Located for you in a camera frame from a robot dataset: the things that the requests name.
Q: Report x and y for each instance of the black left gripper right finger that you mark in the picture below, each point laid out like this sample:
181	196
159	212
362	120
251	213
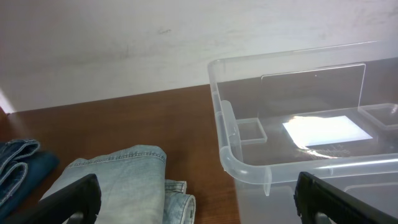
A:
317	201

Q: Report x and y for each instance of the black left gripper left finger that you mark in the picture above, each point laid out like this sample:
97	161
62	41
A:
79	202

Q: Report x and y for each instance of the light blue folded jeans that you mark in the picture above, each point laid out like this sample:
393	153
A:
133	187

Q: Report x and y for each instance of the white label in bin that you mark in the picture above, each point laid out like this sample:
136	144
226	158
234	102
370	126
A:
306	131

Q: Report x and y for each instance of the dark blue folded jeans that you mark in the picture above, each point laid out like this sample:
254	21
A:
23	166

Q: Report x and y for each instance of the clear plastic storage bin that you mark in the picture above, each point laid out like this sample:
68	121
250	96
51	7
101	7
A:
330	111

